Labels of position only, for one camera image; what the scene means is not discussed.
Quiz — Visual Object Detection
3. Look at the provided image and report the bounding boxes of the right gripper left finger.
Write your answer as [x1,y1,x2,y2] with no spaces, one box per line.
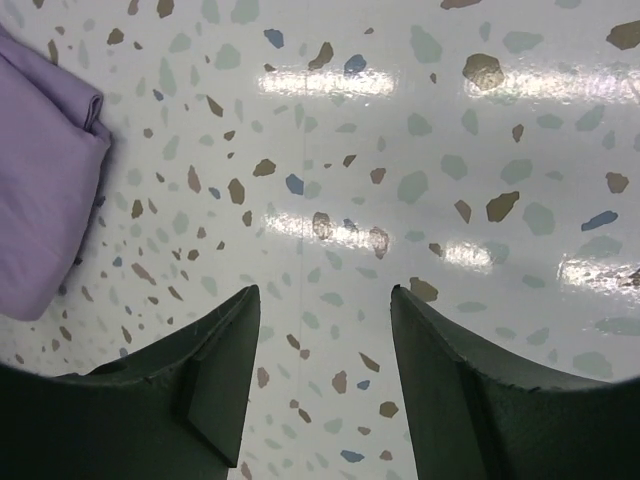
[1,286,260,479]

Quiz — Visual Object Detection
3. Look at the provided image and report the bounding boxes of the purple t-shirt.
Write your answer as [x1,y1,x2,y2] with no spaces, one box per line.
[1,30,111,321]

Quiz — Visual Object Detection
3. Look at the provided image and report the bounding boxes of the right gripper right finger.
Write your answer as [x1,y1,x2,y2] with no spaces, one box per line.
[390,286,639,479]

